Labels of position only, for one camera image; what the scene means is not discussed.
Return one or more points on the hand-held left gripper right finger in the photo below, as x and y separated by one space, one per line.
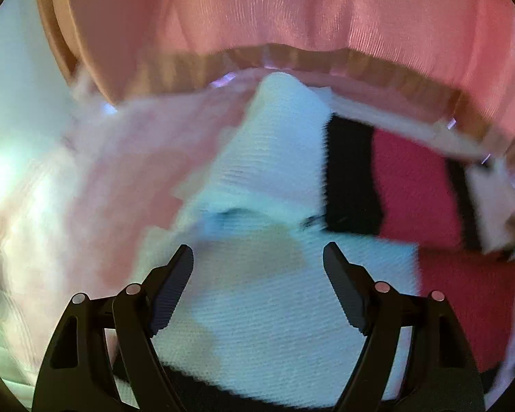
345 289

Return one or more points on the pale pink garment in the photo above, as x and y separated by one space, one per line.
124 189

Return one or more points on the white black red knit garment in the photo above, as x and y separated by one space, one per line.
274 171

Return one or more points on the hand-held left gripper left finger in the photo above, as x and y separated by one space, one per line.
171 292

